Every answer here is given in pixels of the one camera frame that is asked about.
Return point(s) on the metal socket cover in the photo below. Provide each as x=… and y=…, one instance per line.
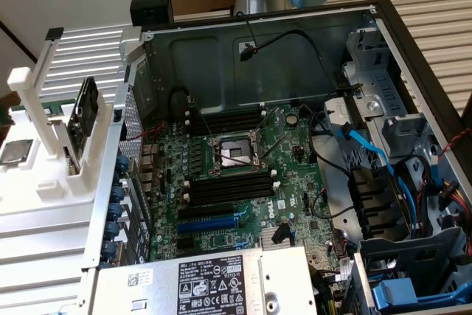
x=281, y=121

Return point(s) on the black end cap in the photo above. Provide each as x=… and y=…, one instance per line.
x=54, y=33

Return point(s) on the black block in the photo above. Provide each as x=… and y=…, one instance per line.
x=151, y=9

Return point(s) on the blue expansion slot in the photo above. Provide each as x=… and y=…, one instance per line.
x=206, y=225

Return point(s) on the CPU socket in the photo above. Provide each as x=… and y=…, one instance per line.
x=236, y=152

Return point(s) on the white parts rack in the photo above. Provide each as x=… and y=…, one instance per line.
x=22, y=82

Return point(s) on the short black expansion slot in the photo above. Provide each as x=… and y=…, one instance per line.
x=185, y=243

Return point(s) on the silver CPU chip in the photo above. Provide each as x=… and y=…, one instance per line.
x=16, y=151

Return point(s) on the black plastic duct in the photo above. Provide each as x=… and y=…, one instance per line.
x=372, y=197

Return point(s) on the thin metal locking lever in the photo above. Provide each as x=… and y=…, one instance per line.
x=236, y=160
x=201, y=120

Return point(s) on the green Dell motherboard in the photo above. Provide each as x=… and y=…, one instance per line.
x=291, y=182

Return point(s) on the open grey PC case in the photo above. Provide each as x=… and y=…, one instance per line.
x=206, y=68

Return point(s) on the grey metal disk bay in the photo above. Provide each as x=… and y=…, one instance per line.
x=405, y=252

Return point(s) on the blue plastic bay latch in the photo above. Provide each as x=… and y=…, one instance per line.
x=394, y=291

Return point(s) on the black card in rack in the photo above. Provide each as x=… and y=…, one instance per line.
x=86, y=108

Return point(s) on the graphics card with metal bracket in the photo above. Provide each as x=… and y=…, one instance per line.
x=62, y=138

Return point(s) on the silver power supply with label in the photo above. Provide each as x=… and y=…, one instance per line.
x=287, y=267

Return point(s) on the coin cell battery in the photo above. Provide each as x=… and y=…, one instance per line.
x=292, y=119

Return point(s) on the RAM slot with white clips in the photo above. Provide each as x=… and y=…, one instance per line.
x=187, y=122
x=185, y=197
x=187, y=184
x=188, y=112

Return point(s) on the silver chipset heatsink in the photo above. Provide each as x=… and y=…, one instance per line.
x=265, y=235

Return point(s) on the long black expansion slot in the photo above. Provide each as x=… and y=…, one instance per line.
x=206, y=211

